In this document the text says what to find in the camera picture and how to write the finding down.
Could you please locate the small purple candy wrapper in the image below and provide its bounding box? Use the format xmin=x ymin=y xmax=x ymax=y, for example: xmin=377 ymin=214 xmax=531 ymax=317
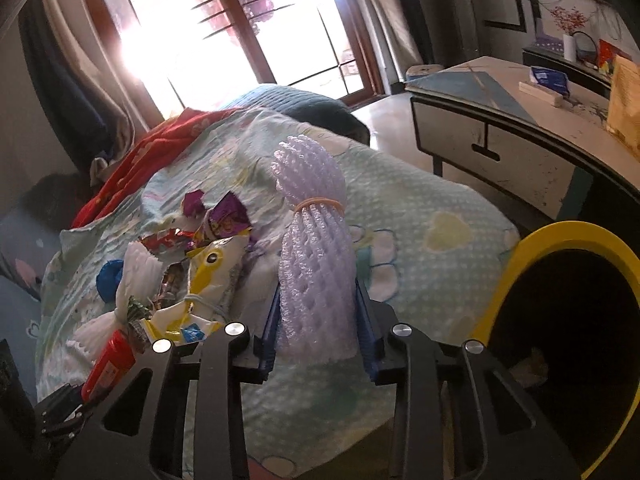
xmin=181 ymin=189 xmax=207 ymax=220

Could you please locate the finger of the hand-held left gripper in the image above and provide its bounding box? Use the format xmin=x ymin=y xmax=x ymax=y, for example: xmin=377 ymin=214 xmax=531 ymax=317
xmin=32 ymin=384 xmax=93 ymax=443

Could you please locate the blue tissue pack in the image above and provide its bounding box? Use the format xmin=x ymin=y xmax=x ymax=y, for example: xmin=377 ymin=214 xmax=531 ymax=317
xmin=530 ymin=66 xmax=572 ymax=99

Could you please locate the dark blue and beige curtain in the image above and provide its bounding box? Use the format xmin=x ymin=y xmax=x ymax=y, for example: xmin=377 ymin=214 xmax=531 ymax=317
xmin=19 ymin=0 xmax=138 ymax=177

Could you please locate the blue wrapper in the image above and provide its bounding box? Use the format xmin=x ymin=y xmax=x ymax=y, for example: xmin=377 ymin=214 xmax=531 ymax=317
xmin=96 ymin=259 xmax=125 ymax=305

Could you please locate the blue quilted pillow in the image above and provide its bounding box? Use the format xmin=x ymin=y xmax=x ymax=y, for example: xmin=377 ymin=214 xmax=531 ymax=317
xmin=220 ymin=84 xmax=371 ymax=148

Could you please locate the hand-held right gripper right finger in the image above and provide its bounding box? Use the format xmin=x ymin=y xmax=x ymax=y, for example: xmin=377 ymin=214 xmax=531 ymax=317
xmin=354 ymin=277 xmax=583 ymax=480

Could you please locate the grey beige curtain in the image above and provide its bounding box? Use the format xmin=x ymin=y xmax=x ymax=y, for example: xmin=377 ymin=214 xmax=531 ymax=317
xmin=345 ymin=0 xmax=426 ymax=96

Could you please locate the red printed box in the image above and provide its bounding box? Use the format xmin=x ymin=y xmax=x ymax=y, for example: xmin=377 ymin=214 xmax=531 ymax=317
xmin=597 ymin=38 xmax=634 ymax=76

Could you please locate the light green printed blanket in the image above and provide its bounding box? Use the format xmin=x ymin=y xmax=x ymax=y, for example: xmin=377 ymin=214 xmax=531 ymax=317
xmin=35 ymin=107 xmax=521 ymax=480

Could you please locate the red snack packet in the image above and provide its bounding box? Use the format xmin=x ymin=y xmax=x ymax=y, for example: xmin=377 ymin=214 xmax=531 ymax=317
xmin=81 ymin=331 xmax=137 ymax=402

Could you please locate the yellow and white snack bag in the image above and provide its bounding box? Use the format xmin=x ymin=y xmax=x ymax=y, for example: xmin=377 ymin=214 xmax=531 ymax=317
xmin=142 ymin=234 xmax=251 ymax=347

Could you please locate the black wire basket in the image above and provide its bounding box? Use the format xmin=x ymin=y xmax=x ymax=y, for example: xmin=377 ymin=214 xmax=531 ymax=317
xmin=572 ymin=30 xmax=600 ymax=69

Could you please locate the brown candy bar wrapper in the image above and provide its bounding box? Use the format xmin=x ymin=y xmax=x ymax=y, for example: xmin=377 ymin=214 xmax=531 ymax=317
xmin=159 ymin=264 xmax=192 ymax=311

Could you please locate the long white box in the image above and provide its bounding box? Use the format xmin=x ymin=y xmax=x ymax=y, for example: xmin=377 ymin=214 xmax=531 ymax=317
xmin=518 ymin=81 xmax=564 ymax=109

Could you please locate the white desk with drawer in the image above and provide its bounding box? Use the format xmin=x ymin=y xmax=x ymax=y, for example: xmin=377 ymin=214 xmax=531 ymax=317
xmin=404 ymin=55 xmax=640 ymax=228

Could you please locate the white foam net bundle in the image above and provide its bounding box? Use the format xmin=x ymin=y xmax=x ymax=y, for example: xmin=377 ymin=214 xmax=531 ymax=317
xmin=270 ymin=132 xmax=358 ymax=363

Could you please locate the small green wrapper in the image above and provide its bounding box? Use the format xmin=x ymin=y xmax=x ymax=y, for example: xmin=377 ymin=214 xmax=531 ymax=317
xmin=126 ymin=295 xmax=153 ymax=333

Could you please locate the yellow rimmed black trash bin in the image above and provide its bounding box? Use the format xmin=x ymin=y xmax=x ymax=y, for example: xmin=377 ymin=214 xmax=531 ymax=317
xmin=470 ymin=220 xmax=640 ymax=480

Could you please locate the dark low cabinet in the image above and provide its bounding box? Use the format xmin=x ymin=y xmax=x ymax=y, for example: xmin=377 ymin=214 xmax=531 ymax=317
xmin=522 ymin=42 xmax=617 ymax=92

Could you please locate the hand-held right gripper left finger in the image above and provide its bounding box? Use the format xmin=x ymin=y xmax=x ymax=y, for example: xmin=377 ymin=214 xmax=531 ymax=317
xmin=52 ymin=282 xmax=283 ymax=480

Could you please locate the wooden framed window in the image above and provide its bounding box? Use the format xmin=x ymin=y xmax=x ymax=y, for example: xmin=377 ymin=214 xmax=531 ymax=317
xmin=79 ymin=0 xmax=387 ymax=122

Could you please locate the red flower print blanket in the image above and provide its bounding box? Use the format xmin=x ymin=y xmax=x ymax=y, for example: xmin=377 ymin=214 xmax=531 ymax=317
xmin=70 ymin=107 xmax=231 ymax=231

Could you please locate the red snack wrapper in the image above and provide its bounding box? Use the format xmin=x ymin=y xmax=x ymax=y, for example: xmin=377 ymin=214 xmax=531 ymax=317
xmin=139 ymin=227 xmax=197 ymax=257

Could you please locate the gold and purple snack wrapper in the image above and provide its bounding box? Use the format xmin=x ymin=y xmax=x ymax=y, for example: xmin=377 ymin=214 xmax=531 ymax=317
xmin=192 ymin=192 xmax=252 ymax=251

